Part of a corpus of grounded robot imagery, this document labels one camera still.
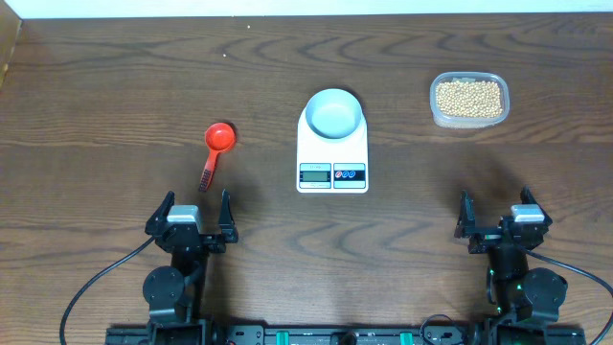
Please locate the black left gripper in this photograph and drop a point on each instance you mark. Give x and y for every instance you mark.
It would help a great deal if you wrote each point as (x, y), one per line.
(214, 244)

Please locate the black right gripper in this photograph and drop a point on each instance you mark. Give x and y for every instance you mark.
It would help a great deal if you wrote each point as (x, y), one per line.
(466, 226)

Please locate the red plastic measuring scoop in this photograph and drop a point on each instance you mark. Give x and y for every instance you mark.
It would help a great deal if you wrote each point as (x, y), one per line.
(219, 138)

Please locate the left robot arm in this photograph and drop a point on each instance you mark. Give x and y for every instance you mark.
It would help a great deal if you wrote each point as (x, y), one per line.
(173, 291)

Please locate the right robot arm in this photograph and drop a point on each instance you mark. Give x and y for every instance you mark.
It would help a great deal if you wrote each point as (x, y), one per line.
(527, 300)

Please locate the white digital kitchen scale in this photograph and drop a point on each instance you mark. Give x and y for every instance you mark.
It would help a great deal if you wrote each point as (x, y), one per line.
(332, 166)

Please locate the grey round bowl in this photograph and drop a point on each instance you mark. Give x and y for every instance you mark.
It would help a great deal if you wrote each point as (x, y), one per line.
(334, 113)

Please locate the yellow soybeans in container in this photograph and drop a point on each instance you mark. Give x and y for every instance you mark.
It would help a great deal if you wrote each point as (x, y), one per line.
(469, 99)

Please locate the clear plastic bean container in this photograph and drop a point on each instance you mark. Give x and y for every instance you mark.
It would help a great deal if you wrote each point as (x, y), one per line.
(443, 120)

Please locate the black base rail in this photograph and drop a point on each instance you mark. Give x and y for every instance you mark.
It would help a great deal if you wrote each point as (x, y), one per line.
(259, 335)

